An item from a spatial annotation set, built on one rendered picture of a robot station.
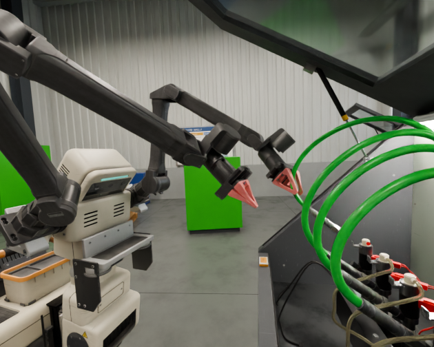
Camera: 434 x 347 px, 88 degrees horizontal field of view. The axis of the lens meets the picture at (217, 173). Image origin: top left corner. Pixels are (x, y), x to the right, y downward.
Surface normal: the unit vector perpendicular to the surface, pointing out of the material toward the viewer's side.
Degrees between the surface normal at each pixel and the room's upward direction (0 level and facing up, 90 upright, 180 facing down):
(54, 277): 92
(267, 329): 0
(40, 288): 92
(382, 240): 90
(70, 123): 90
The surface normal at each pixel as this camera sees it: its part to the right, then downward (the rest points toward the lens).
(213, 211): 0.05, 0.08
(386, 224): -0.18, 0.09
